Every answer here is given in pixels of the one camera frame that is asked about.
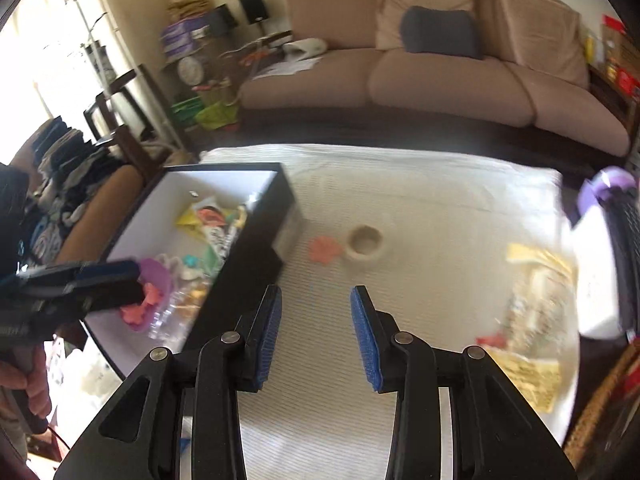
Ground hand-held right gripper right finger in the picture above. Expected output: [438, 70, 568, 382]
[349, 284, 567, 480]

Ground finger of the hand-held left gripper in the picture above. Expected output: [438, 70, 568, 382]
[16, 258, 144, 287]
[20, 279, 147, 322]

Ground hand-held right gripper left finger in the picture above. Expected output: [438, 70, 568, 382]
[52, 284, 284, 480]

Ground orange flower-shaped piece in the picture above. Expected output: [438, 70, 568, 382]
[140, 282, 167, 308]
[306, 236, 347, 267]
[119, 305, 151, 328]

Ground purple plastic cup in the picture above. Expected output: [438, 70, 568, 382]
[139, 257, 177, 332]

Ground black box with white inside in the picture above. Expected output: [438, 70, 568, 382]
[81, 161, 302, 382]

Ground purple pouch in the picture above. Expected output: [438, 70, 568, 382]
[576, 166, 637, 212]

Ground person's left hand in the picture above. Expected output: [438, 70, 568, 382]
[0, 344, 53, 422]

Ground white plastic bag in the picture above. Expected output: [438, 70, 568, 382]
[46, 336, 127, 402]

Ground brown armchair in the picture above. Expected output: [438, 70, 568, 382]
[54, 161, 157, 267]

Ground clear plastic bottle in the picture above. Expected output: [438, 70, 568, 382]
[149, 279, 213, 347]

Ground yellow snack packet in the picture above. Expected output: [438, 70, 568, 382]
[175, 199, 251, 242]

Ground roll of beige tape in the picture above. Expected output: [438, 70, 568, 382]
[346, 225, 386, 262]

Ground black and white packet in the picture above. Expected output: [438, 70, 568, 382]
[204, 219, 247, 267]

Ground red and white packet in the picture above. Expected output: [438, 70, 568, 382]
[194, 206, 227, 232]

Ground pile of clothes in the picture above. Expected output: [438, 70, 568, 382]
[0, 116, 127, 262]

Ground dark wooden chair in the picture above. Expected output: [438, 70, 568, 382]
[81, 63, 172, 162]

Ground yellow paper packet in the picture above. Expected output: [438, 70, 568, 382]
[477, 347, 564, 414]

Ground clear plastic bag yellow header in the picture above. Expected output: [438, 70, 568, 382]
[499, 243, 582, 362]

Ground green bag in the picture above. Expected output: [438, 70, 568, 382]
[171, 99, 239, 132]

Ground round tin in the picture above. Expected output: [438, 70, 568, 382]
[177, 54, 207, 87]

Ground purple tissue packs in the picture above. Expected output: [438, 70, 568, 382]
[159, 19, 212, 57]

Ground white coat stand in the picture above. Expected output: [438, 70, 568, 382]
[51, 0, 187, 153]

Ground wicker basket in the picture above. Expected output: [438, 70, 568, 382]
[564, 344, 640, 472]

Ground brown sofa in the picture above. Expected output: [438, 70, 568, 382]
[236, 0, 632, 159]

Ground black keyboard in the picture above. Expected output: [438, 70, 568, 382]
[601, 186, 640, 335]

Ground black speaker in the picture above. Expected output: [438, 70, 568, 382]
[206, 3, 239, 37]
[238, 0, 269, 26]

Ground white bag on sofa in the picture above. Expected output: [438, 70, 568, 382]
[281, 38, 329, 59]

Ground dark blue lumbar pillow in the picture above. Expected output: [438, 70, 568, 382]
[399, 5, 484, 59]

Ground tan sofa back cushion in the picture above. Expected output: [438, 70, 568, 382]
[487, 0, 591, 88]

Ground cardboard box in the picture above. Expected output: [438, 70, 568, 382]
[599, 14, 640, 82]

